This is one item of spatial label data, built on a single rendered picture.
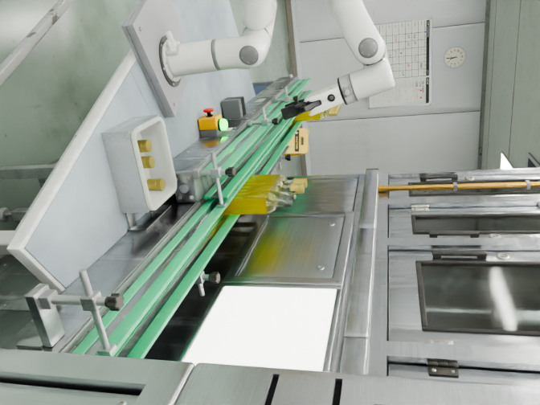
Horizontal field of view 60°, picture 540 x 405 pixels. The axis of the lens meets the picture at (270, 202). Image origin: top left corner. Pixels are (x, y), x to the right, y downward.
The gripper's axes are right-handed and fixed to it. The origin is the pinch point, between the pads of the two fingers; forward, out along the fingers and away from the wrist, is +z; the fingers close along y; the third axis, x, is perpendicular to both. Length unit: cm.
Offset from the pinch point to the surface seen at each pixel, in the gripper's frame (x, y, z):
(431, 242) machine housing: -54, 8, -25
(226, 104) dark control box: 4, 61, 41
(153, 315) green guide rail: -26, -49, 34
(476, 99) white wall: -156, 593, -105
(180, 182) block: -8.0, -6.8, 37.6
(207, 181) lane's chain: -12.6, 4.3, 34.8
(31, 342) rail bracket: -14, -71, 42
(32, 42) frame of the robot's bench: 51, 27, 88
